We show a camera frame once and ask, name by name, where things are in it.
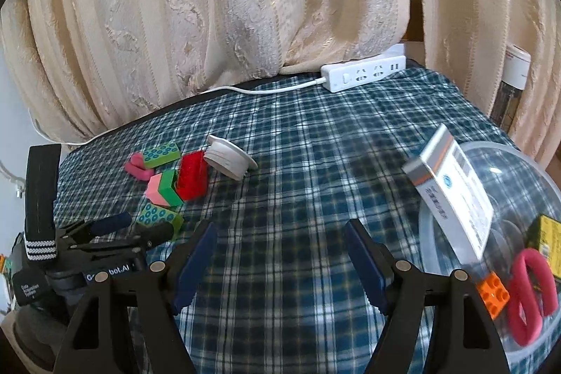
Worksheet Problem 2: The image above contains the green blue-dotted block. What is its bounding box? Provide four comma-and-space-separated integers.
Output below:
136, 202, 185, 241
141, 141, 182, 170

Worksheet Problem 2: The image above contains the white power strip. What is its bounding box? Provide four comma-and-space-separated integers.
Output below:
320, 54, 407, 93

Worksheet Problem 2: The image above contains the green and pink block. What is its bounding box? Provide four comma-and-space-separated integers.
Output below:
144, 169, 185, 208

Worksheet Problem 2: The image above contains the wide cream patterned curtain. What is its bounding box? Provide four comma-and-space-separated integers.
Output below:
0, 0, 413, 147

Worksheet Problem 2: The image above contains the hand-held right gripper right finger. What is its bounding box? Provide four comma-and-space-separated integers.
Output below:
344, 220, 511, 374

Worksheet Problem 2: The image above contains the clear plastic bowl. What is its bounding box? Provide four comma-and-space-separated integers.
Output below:
416, 141, 561, 368

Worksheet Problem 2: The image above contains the narrow cream patterned curtain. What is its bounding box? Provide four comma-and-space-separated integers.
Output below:
403, 0, 561, 173

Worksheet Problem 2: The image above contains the white power cable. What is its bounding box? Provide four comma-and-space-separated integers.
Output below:
35, 77, 329, 149

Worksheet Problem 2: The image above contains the pink foam loop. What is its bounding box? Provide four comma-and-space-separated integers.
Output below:
507, 248, 559, 347
124, 152, 165, 182

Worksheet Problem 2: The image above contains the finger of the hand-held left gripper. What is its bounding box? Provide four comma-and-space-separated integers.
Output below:
72, 220, 175, 260
56, 213, 133, 249

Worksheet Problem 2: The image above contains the orange toy block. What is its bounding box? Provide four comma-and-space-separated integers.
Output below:
477, 270, 511, 320

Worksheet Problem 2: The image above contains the red toy block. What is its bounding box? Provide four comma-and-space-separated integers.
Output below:
175, 150, 208, 202

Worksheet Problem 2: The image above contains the white and grey bottle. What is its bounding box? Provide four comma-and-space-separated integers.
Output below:
491, 45, 532, 129

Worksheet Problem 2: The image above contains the white medicine box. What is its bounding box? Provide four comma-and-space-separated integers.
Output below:
402, 123, 494, 265

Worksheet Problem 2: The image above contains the blue plaid cloth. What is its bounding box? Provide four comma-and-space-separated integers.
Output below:
53, 65, 561, 374

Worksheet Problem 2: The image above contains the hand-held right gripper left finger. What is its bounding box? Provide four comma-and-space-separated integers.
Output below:
53, 220, 218, 374

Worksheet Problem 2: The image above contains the person's left hand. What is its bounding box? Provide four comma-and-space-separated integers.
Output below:
12, 273, 89, 370

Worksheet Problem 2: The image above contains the wooden frame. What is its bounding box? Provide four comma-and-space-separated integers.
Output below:
405, 0, 426, 44

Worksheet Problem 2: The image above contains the dark green box yellow label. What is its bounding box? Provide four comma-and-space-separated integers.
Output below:
523, 214, 561, 280

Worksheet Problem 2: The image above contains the white plastic spool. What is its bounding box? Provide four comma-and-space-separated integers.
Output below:
204, 134, 259, 181

